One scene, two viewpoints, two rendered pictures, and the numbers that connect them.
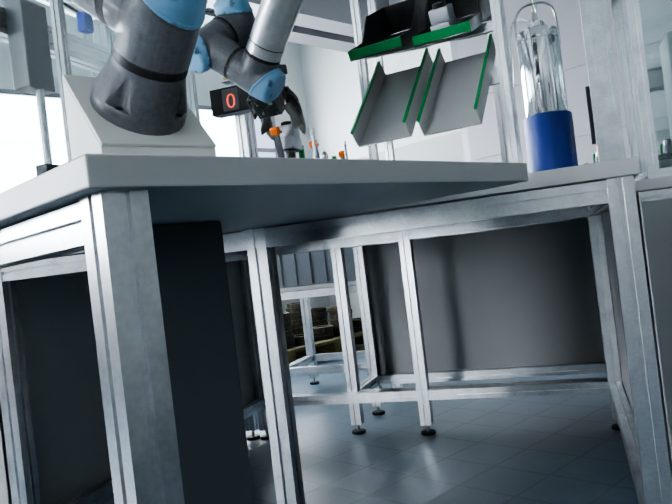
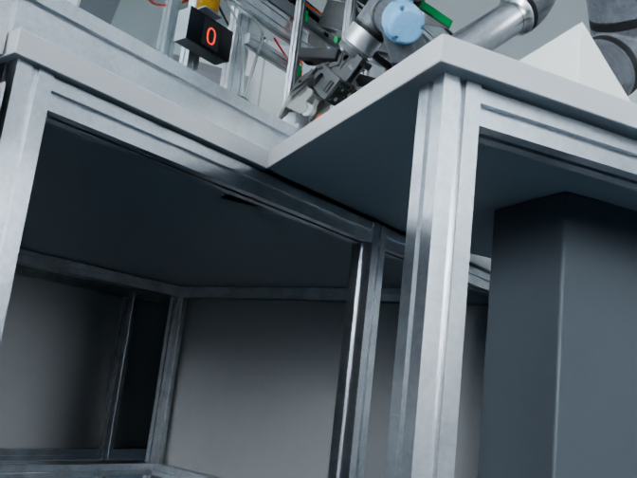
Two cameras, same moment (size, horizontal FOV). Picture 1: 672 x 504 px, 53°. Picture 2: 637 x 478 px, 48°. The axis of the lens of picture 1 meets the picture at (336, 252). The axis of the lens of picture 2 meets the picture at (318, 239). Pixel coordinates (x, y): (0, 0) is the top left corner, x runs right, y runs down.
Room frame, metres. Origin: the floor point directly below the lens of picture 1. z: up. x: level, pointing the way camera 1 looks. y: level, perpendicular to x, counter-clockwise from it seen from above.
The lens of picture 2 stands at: (1.08, 1.44, 0.52)
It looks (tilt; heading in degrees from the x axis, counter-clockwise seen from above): 12 degrees up; 290
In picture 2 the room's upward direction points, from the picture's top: 7 degrees clockwise
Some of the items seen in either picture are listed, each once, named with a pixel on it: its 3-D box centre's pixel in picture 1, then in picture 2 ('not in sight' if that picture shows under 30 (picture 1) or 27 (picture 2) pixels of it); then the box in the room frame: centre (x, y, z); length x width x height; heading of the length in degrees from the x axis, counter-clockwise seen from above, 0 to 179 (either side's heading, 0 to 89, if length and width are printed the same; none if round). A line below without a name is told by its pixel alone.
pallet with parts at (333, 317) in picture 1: (300, 329); not in sight; (5.35, 0.35, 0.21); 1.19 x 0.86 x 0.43; 134
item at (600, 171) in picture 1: (352, 224); (146, 230); (2.07, -0.06, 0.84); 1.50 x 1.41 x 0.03; 71
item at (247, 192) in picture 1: (178, 218); (544, 207); (1.12, 0.25, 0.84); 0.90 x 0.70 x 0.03; 44
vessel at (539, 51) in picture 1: (540, 59); not in sight; (2.21, -0.75, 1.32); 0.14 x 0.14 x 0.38
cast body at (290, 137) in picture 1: (289, 136); (290, 126); (1.66, 0.08, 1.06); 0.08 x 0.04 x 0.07; 160
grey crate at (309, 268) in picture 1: (337, 260); not in sight; (3.79, 0.00, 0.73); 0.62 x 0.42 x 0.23; 71
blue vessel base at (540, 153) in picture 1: (552, 156); not in sight; (2.21, -0.75, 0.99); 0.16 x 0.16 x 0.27
